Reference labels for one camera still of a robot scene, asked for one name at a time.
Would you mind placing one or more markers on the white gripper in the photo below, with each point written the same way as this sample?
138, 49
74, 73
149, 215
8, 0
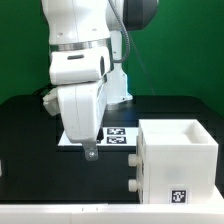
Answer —
82, 107

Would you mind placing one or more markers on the white drawer cabinet frame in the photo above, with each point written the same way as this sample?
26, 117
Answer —
177, 162

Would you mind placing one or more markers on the white drawer with knob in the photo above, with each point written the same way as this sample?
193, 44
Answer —
136, 185

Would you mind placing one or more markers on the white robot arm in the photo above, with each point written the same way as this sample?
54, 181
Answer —
88, 42

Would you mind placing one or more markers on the white marker sheet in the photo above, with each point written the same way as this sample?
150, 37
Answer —
118, 136

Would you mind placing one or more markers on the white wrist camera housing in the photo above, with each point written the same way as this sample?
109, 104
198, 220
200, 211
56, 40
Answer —
69, 67

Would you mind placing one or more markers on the white L-shaped border wall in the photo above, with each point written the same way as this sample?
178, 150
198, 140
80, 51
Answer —
211, 212

